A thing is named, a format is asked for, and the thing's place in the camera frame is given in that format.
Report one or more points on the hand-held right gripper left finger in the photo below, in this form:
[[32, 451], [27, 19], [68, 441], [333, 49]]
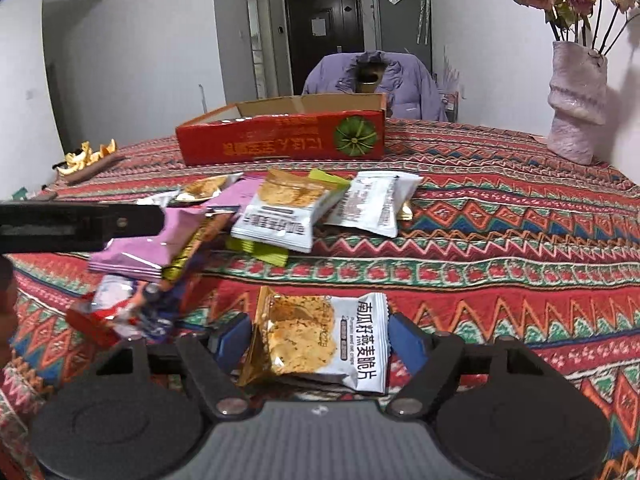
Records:
[[234, 335]]

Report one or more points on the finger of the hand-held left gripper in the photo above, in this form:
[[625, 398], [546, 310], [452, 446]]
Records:
[[75, 220]]

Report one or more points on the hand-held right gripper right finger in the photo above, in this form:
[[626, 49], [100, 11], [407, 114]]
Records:
[[407, 344]]

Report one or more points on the pink snack packet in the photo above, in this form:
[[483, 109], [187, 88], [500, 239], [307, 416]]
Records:
[[125, 269], [235, 192], [150, 240]]

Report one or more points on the green snack packet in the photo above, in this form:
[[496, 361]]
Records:
[[260, 253], [327, 178]]

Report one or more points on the white gold cracker packet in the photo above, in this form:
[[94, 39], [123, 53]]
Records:
[[320, 345], [285, 215]]

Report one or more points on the brown gold snack bar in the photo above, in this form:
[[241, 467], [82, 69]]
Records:
[[192, 247]]

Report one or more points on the gold silver cracker packet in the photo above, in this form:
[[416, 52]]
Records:
[[200, 188]]

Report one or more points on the small gold snack packet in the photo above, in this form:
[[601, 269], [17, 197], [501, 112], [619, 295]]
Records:
[[405, 210]]

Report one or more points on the white grey snack packet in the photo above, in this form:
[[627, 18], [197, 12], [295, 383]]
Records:
[[372, 202]]

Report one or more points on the red cardboard box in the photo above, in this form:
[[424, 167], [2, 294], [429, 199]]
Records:
[[280, 137]]

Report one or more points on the person's left hand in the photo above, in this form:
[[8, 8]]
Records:
[[6, 310]]

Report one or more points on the pile of orange peels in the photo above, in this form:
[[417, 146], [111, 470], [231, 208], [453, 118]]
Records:
[[85, 157]]

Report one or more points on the white mop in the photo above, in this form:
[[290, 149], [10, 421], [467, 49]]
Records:
[[202, 100]]

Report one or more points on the small storage rack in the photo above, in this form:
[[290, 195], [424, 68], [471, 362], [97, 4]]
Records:
[[450, 104]]

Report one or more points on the glass sliding door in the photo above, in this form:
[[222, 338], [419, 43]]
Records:
[[257, 45]]

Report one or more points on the brown wooden chair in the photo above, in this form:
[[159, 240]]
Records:
[[371, 80]]

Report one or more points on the purple padded jacket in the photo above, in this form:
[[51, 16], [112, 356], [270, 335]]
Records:
[[330, 80]]

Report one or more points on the pink textured vase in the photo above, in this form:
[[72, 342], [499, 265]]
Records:
[[575, 105]]

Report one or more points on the white paper note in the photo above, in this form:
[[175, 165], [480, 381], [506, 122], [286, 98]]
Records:
[[317, 26]]

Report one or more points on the grey refrigerator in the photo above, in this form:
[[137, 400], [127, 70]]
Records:
[[402, 25]]

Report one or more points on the black entrance door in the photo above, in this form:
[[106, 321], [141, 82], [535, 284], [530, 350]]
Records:
[[340, 20]]

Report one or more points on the clear folded umbrella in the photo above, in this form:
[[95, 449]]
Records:
[[424, 10]]

